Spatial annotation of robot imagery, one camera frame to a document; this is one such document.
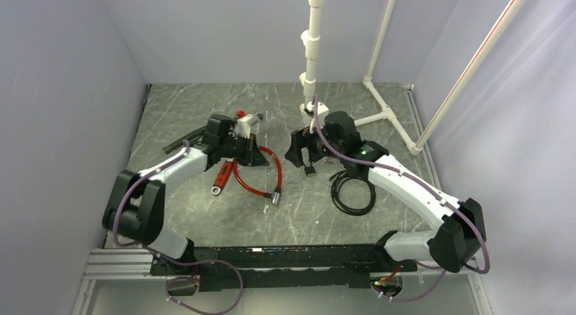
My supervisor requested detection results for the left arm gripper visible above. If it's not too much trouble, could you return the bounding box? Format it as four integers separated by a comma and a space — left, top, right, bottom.
219, 132, 269, 167

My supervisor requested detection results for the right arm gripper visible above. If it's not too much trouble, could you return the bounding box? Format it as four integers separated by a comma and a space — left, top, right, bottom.
285, 118, 344, 167

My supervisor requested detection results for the black cable loop padlock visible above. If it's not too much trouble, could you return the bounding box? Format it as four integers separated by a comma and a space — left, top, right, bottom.
302, 148, 317, 178

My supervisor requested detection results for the red cable lock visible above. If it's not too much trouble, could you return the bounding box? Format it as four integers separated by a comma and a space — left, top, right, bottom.
232, 145, 283, 206

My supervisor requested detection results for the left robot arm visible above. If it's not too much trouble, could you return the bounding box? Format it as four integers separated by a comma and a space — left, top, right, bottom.
102, 113, 268, 274

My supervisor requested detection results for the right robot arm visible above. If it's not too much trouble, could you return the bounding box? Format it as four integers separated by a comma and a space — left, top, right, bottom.
285, 103, 490, 274

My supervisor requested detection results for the white diagonal pole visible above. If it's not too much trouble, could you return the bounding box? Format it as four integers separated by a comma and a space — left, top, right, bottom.
410, 0, 527, 155

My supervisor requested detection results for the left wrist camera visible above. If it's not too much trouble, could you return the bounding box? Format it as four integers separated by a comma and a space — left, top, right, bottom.
235, 110, 264, 138

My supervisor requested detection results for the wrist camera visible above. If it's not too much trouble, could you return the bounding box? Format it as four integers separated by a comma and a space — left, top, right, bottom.
300, 101, 329, 133
235, 110, 264, 138

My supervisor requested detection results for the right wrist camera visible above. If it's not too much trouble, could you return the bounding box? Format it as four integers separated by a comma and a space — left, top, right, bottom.
300, 101, 329, 133

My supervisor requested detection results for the red handled adjustable wrench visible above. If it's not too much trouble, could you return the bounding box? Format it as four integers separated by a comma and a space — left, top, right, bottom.
211, 159, 233, 197

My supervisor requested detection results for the coiled black cable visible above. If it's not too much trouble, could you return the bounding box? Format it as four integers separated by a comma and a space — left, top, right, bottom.
329, 168, 377, 217

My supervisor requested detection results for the black corrugated hose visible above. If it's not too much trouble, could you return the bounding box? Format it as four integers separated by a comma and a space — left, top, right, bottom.
162, 126, 208, 154

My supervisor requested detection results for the white PVC pipe frame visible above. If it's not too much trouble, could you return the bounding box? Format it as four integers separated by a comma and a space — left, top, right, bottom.
298, 0, 423, 155

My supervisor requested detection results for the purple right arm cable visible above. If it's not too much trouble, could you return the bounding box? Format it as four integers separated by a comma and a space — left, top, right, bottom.
311, 94, 491, 275

